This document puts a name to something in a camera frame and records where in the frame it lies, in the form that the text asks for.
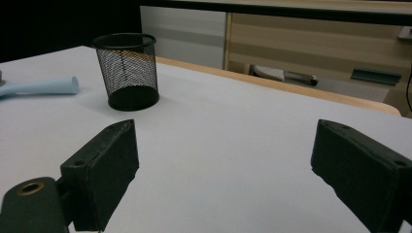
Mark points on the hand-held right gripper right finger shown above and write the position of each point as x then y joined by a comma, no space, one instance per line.
362,168

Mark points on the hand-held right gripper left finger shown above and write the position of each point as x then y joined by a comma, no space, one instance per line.
100,171

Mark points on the light blue hairbrush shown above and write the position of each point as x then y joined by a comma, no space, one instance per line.
45,87

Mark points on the dark flat panel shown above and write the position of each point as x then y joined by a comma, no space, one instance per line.
375,76

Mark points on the black mesh pen holder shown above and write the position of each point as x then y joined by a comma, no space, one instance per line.
129,71

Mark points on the grey chair leg with caster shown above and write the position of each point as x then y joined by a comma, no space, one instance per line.
291,76

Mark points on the beige wooden cabinet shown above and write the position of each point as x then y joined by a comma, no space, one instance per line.
324,45

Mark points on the white cabinet panel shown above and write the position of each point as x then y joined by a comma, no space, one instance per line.
184,35

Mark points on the white wall box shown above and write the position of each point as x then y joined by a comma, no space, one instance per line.
406,33

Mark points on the black metal rail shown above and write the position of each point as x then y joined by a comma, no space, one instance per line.
291,12

